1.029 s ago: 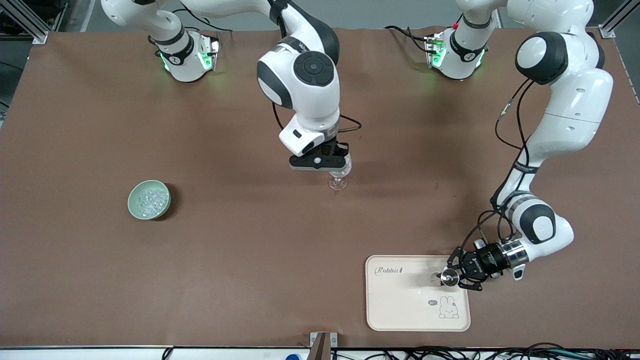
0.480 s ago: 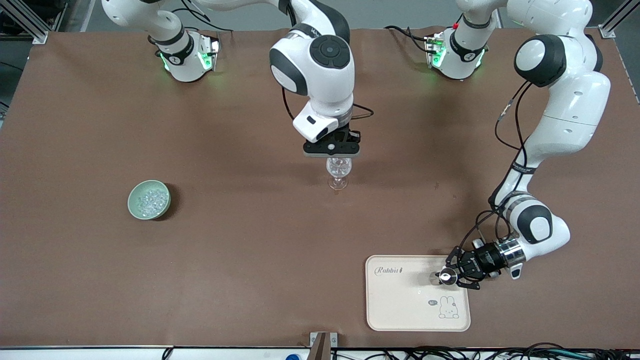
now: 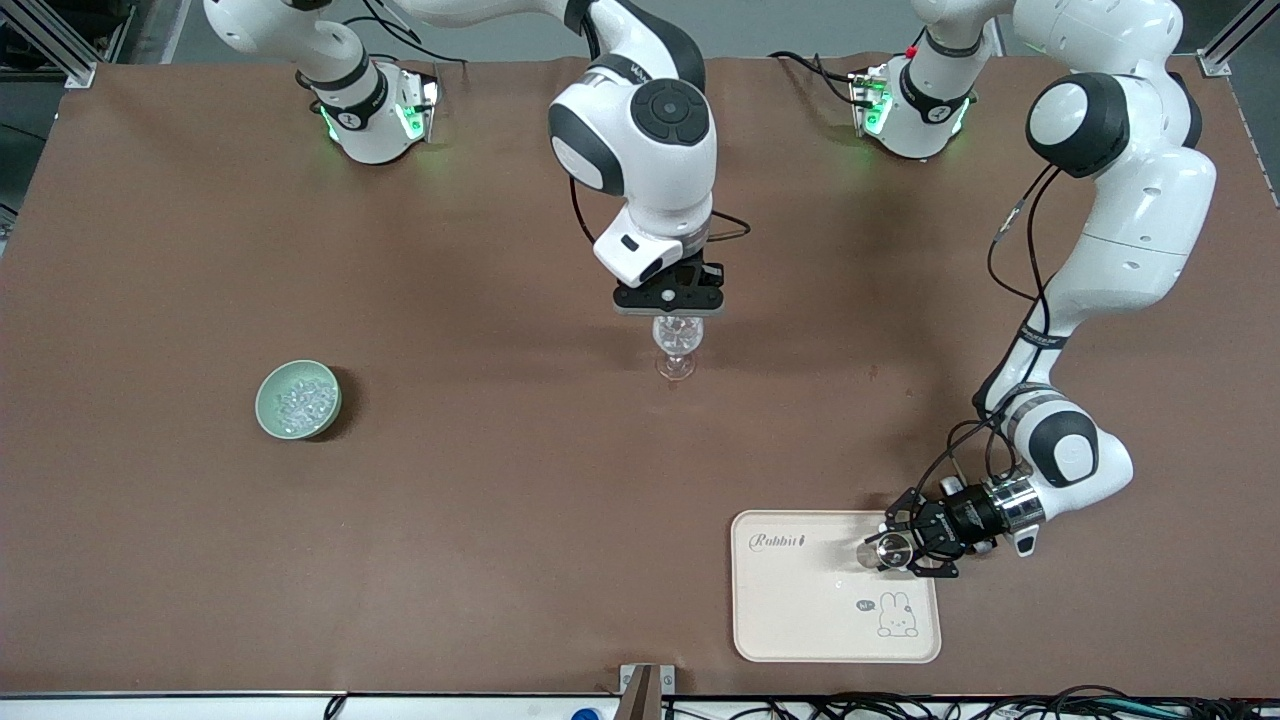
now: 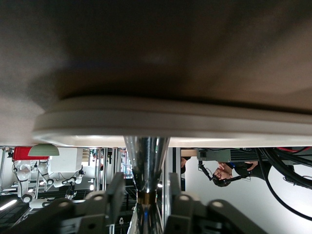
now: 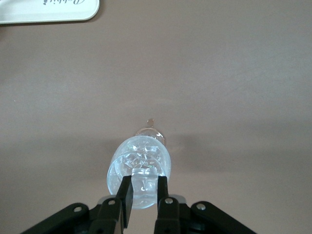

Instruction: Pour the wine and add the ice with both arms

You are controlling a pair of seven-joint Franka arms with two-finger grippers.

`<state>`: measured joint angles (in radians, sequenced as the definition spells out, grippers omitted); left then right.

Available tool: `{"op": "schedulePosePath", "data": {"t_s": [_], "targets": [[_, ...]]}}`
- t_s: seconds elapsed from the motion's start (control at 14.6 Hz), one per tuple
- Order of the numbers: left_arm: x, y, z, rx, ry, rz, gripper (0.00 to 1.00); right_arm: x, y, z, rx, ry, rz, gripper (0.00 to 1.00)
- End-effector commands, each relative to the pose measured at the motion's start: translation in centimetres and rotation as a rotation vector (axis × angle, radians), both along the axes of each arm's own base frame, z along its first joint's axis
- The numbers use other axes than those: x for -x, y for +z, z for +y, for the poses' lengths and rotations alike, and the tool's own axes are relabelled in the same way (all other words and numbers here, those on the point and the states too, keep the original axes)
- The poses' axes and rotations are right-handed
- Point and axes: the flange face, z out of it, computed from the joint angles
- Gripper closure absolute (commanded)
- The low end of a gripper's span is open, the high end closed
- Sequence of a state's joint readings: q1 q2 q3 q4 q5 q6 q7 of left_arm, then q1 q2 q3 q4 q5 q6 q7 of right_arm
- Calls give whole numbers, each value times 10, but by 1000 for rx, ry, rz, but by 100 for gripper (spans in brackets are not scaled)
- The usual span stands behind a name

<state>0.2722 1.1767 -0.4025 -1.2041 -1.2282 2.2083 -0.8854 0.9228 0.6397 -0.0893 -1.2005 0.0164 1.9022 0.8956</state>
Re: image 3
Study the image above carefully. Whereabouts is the silver metal jigger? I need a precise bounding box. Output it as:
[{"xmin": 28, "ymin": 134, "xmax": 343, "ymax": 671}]
[{"xmin": 858, "ymin": 533, "xmax": 916, "ymax": 573}]

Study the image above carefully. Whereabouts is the clear stemmed wine glass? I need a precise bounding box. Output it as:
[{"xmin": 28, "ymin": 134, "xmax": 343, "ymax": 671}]
[{"xmin": 652, "ymin": 316, "xmax": 705, "ymax": 382}]

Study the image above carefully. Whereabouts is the pile of clear ice cubes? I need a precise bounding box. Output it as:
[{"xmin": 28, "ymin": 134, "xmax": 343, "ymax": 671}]
[{"xmin": 275, "ymin": 378, "xmax": 338, "ymax": 433}]

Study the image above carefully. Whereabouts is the cream rabbit print tray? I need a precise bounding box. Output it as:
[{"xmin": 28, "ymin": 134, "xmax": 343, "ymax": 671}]
[{"xmin": 730, "ymin": 510, "xmax": 943, "ymax": 664}]

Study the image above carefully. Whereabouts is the brown table cover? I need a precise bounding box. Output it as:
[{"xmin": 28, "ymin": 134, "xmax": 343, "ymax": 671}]
[{"xmin": 0, "ymin": 55, "xmax": 1280, "ymax": 698}]

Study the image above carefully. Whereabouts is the mint green bowl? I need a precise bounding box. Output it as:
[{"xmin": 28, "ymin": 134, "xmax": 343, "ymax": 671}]
[{"xmin": 255, "ymin": 360, "xmax": 343, "ymax": 441}]

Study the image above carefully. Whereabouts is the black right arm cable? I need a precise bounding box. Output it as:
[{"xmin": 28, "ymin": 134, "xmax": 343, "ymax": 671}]
[{"xmin": 568, "ymin": 175, "xmax": 753, "ymax": 246}]

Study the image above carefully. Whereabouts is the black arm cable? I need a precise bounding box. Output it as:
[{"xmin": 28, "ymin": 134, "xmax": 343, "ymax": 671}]
[
  {"xmin": 938, "ymin": 165, "xmax": 1063, "ymax": 501},
  {"xmin": 568, "ymin": 175, "xmax": 753, "ymax": 246}
]

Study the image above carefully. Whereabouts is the black cable bundle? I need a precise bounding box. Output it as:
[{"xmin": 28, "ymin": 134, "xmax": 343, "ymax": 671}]
[{"xmin": 660, "ymin": 685, "xmax": 1280, "ymax": 720}]

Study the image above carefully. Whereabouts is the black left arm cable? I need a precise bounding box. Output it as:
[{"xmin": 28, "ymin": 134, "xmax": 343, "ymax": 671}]
[{"xmin": 938, "ymin": 165, "xmax": 1063, "ymax": 501}]

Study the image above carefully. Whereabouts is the black left base cable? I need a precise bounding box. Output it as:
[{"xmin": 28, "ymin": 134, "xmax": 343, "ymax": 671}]
[{"xmin": 768, "ymin": 50, "xmax": 861, "ymax": 106}]

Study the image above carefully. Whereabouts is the black base cable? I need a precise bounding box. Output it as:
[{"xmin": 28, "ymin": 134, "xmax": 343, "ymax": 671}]
[
  {"xmin": 360, "ymin": 40, "xmax": 446, "ymax": 79},
  {"xmin": 768, "ymin": 50, "xmax": 861, "ymax": 106}
]

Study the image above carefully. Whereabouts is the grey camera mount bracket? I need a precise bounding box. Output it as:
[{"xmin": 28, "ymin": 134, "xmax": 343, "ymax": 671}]
[{"xmin": 618, "ymin": 664, "xmax": 677, "ymax": 720}]

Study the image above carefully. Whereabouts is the black right base cable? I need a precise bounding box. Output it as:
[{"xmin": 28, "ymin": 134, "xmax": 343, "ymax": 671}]
[{"xmin": 360, "ymin": 40, "xmax": 446, "ymax": 79}]

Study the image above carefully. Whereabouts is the aluminium frame profile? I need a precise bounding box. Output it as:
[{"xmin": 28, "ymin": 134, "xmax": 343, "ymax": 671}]
[
  {"xmin": 1198, "ymin": 0, "xmax": 1280, "ymax": 78},
  {"xmin": 20, "ymin": 0, "xmax": 98, "ymax": 89}
]

